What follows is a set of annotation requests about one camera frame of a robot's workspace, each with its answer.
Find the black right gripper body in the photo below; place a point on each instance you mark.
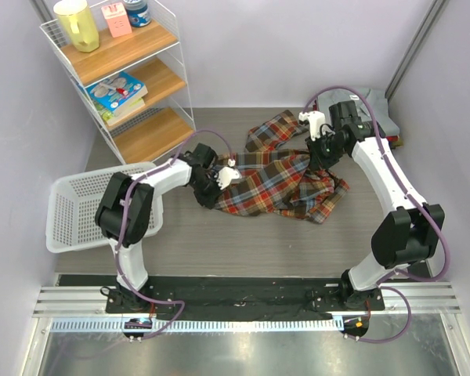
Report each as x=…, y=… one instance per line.
x=325, y=150

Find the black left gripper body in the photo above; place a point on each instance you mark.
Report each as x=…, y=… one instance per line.
x=206, y=189

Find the brown red plaid shirt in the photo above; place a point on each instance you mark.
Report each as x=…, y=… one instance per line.
x=278, y=180

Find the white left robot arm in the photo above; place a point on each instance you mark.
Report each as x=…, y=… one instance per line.
x=124, y=213

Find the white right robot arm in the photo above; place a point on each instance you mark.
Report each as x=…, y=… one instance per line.
x=408, y=232

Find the folded grey shirt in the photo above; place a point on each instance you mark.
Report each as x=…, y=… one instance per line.
x=376, y=99

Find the green book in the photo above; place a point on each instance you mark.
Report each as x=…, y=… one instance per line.
x=114, y=118

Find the blue book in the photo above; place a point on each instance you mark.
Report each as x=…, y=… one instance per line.
x=117, y=91

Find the white plastic basket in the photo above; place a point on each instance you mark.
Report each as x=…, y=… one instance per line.
x=73, y=202

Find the blue white jar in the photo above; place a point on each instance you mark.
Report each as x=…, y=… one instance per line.
x=138, y=12

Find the pink box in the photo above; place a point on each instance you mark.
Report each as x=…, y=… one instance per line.
x=117, y=19

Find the yellow pitcher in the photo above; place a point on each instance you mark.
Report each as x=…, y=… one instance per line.
x=76, y=18

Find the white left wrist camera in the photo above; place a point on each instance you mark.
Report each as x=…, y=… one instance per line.
x=227, y=174

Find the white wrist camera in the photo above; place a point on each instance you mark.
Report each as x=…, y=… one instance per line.
x=227, y=174
x=314, y=119

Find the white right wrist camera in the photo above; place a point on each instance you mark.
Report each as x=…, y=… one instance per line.
x=314, y=119

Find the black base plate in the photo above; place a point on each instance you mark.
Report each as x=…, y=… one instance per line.
x=242, y=298

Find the white wire wooden shelf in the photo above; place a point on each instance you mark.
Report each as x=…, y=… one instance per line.
x=154, y=55

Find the white slotted cable duct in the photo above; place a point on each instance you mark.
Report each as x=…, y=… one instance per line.
x=140, y=325

